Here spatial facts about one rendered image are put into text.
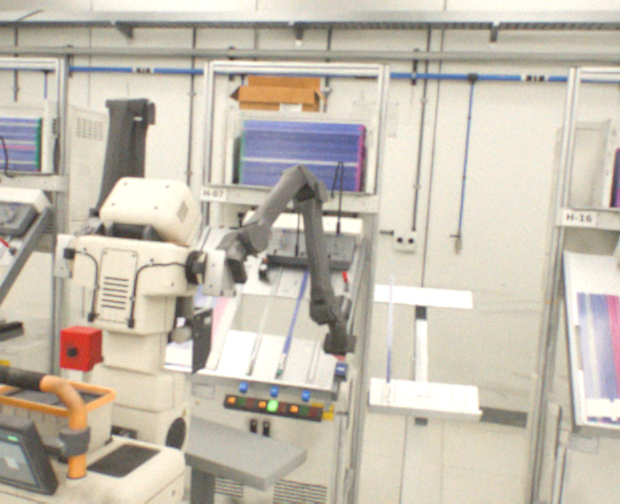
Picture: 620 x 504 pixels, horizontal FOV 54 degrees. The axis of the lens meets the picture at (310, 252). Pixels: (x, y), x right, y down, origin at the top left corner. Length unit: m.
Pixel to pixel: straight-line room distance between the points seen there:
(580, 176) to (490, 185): 1.34
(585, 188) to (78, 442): 2.08
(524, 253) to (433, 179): 0.72
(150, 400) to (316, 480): 1.13
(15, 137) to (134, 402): 1.75
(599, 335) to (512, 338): 1.77
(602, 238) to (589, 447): 0.80
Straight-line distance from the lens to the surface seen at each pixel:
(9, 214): 2.97
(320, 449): 2.53
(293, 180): 1.84
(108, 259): 1.57
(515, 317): 4.03
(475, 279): 3.97
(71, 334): 2.60
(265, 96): 2.93
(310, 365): 2.18
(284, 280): 2.42
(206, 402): 2.61
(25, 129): 3.07
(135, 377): 1.64
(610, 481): 2.56
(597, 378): 2.22
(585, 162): 2.67
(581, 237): 2.67
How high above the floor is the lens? 1.38
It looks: 6 degrees down
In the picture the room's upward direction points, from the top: 4 degrees clockwise
